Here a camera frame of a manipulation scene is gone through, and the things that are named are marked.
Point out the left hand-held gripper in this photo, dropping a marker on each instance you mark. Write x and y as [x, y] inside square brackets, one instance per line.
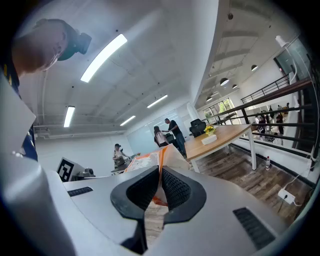
[68, 170]

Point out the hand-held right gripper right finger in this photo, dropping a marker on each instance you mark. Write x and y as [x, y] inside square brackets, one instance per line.
[180, 192]

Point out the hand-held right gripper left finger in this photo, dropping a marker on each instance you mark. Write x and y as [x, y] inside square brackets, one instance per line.
[140, 190]

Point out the orange and white tissue pack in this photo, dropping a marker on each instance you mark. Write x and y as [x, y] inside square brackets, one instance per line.
[145, 161]

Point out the white tissue box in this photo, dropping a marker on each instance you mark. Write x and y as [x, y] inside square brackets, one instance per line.
[208, 139]

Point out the person's torso dark shirt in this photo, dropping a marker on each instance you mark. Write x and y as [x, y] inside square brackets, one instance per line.
[30, 147]

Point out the long ceiling light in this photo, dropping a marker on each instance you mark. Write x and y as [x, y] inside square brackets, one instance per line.
[157, 101]
[103, 57]
[69, 116]
[127, 120]

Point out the black mesh office chair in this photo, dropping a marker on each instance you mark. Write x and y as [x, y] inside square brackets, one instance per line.
[197, 127]

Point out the sunflower bouquet in green vase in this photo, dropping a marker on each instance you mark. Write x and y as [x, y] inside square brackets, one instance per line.
[209, 129]

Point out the large window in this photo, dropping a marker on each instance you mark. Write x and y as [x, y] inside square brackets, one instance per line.
[220, 110]

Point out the clear bottle with red cap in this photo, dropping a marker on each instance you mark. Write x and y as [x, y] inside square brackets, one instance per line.
[267, 163]

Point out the domed pendant lamp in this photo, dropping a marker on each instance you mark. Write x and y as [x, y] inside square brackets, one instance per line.
[254, 68]
[224, 81]
[209, 99]
[234, 86]

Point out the white power strip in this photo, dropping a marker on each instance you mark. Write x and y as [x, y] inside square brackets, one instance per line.
[286, 195]

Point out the person's head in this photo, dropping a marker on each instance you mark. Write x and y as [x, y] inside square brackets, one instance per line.
[37, 47]

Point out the black balcony railing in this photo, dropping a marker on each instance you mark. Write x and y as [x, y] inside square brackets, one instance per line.
[267, 88]

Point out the black railing with wooden handrail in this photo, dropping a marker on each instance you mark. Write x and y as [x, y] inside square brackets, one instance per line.
[275, 93]

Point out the white mounted device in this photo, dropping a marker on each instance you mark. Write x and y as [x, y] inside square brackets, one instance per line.
[280, 40]

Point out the dark head-worn camera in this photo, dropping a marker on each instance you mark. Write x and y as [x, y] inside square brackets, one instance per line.
[77, 42]

